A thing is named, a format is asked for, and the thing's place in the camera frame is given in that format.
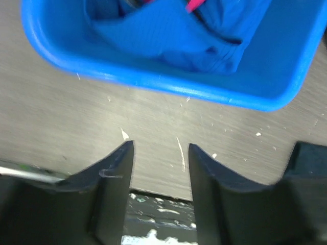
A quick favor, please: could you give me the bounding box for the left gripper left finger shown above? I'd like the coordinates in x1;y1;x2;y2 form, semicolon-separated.
1;141;134;244

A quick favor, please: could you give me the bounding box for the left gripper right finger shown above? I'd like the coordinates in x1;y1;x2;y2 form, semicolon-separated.
189;141;326;244

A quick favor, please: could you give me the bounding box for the blue plastic bin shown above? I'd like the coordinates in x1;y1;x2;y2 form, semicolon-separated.
21;1;326;112

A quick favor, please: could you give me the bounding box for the blue cap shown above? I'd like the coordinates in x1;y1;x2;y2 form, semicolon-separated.
84;0;270;75

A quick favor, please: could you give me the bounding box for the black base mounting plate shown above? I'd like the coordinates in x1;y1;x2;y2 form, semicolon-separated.
121;190;198;245

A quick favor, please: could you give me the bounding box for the magenta cap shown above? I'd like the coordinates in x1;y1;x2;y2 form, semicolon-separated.
185;0;205;13

